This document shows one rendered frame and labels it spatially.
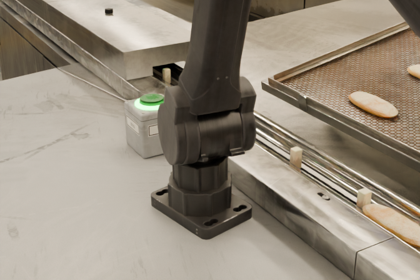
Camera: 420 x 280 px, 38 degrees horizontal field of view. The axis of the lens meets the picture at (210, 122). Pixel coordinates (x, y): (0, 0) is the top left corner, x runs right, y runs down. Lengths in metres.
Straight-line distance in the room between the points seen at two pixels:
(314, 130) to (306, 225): 0.34
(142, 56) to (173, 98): 0.50
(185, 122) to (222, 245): 0.16
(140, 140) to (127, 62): 0.26
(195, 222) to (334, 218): 0.17
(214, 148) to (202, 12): 0.17
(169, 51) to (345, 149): 0.41
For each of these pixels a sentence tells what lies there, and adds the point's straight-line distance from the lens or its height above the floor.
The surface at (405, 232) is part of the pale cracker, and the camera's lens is 0.75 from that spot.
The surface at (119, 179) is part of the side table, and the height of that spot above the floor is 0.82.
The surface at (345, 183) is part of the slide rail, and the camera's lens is 0.85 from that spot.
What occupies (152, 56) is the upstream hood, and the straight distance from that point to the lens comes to 1.20.
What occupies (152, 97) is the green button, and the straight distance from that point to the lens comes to 0.98.
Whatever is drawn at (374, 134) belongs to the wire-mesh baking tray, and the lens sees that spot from 0.90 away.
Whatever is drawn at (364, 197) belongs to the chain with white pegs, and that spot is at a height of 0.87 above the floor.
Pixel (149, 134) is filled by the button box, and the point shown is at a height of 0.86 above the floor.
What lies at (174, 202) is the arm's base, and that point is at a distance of 0.80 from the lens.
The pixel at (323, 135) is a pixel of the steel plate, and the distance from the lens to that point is 1.05.
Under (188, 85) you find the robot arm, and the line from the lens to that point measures 0.69.
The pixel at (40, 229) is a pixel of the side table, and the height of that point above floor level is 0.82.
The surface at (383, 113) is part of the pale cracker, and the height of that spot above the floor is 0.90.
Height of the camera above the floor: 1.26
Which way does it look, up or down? 24 degrees down
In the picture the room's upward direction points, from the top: straight up
